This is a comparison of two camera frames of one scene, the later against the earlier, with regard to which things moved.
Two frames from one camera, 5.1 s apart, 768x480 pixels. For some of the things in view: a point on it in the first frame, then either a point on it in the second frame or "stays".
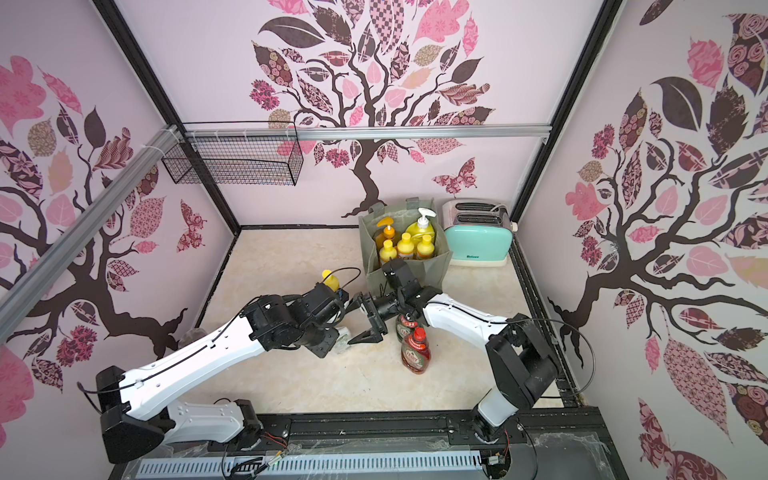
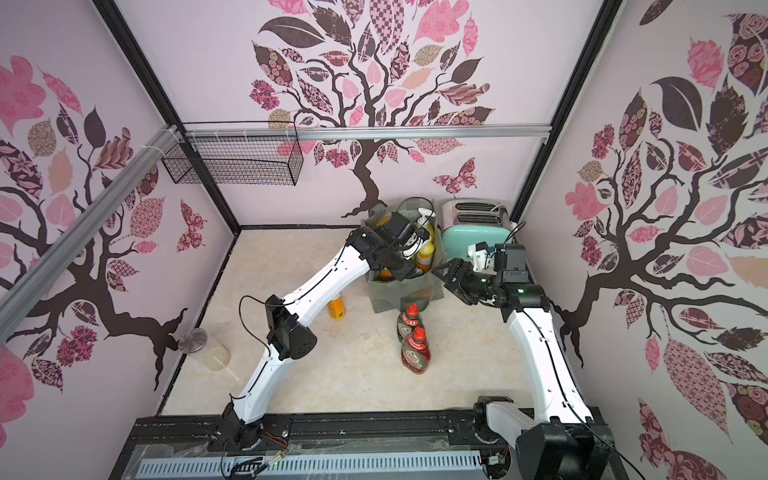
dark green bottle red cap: [404, 327] stays
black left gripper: [322, 348] → [408, 268]
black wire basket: [241, 153] stays
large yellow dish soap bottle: [422, 226] stays
